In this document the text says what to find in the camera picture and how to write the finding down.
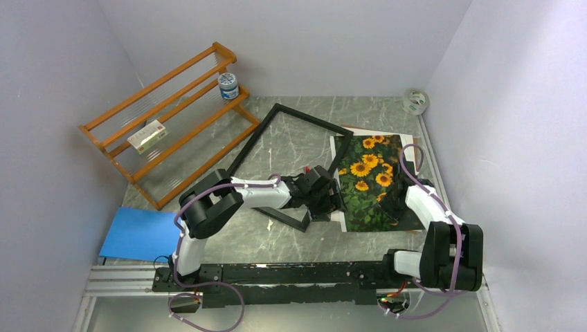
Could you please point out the orange wooden rack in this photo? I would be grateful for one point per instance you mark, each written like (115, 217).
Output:
(188, 102)

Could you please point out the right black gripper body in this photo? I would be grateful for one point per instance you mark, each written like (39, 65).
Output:
(392, 207)

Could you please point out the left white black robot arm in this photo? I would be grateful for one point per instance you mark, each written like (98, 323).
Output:
(209, 204)

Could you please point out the clear tape roll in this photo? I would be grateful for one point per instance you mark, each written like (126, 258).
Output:
(415, 101)

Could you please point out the blue white jar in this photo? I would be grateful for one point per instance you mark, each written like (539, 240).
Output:
(228, 86)

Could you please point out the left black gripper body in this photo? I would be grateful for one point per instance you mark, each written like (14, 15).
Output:
(320, 203)

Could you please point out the white red small box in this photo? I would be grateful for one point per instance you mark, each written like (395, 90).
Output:
(148, 136)

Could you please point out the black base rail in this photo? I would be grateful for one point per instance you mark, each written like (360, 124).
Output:
(221, 285)

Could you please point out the black picture frame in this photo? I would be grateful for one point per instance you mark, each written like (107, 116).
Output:
(287, 146)

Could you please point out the white mat board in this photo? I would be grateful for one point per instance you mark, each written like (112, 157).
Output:
(408, 142)

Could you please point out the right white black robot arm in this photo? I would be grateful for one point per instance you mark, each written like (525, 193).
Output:
(451, 257)

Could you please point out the blue paper sheet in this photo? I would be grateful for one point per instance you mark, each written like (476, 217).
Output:
(140, 235)

